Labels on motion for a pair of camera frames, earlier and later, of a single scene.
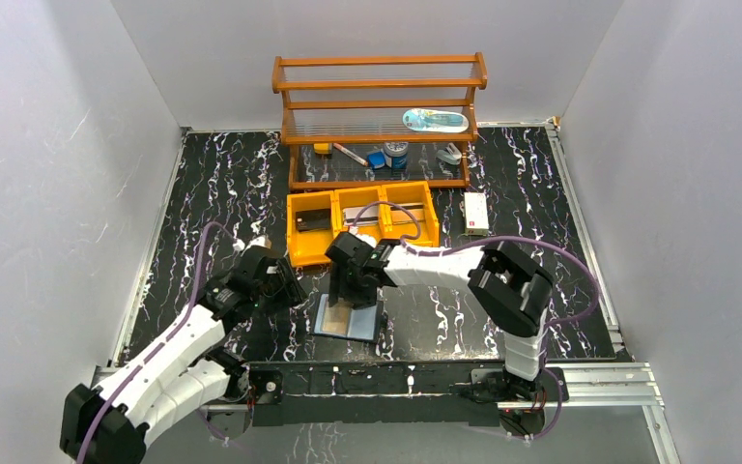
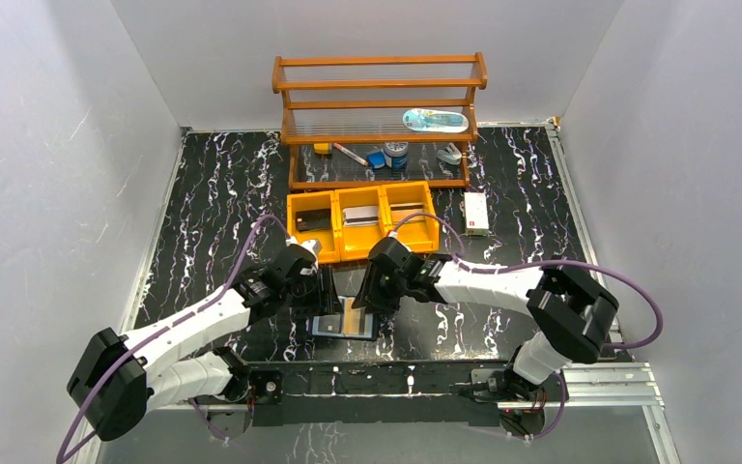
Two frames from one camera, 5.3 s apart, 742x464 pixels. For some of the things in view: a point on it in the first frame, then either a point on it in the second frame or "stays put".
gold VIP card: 335,318 → 351,319
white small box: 475,212 stays put
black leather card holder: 344,321 stays put
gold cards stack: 399,217 stays put
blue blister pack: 421,120 stays put
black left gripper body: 287,286 → 323,292
